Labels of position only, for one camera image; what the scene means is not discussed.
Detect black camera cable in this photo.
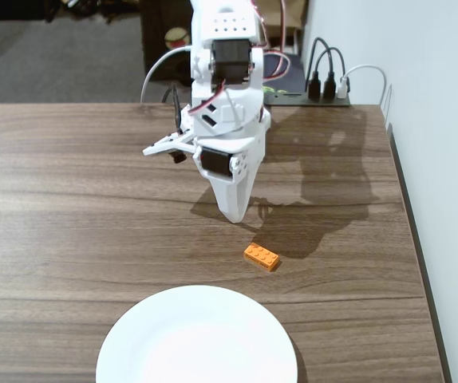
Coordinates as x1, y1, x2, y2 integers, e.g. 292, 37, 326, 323
168, 83, 184, 136

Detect dark wooden cabinet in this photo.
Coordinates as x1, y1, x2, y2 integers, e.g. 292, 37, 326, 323
139, 0, 194, 105

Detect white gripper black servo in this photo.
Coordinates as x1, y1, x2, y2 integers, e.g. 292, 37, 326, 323
191, 135, 264, 223

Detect red white round ball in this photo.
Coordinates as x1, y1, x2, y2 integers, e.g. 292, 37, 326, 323
164, 27, 192, 51

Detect wrist camera on white bracket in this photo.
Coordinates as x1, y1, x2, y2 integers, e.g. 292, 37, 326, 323
141, 131, 196, 164

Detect black plug with cable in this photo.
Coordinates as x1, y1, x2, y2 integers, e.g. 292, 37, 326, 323
315, 47, 345, 100
306, 38, 330, 101

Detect orange lego block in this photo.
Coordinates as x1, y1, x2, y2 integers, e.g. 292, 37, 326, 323
243, 241, 282, 274

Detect black chair base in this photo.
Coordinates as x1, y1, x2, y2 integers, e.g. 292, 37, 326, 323
41, 0, 142, 24

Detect red white black servo wires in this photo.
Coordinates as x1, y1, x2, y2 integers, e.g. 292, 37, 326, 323
252, 0, 290, 87

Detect white camera cable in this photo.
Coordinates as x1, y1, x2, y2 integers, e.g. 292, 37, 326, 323
140, 45, 193, 104

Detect white round plate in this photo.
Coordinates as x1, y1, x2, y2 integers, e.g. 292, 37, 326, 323
95, 284, 298, 383

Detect white plug with cable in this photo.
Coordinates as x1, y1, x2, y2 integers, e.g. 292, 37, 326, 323
337, 63, 393, 123

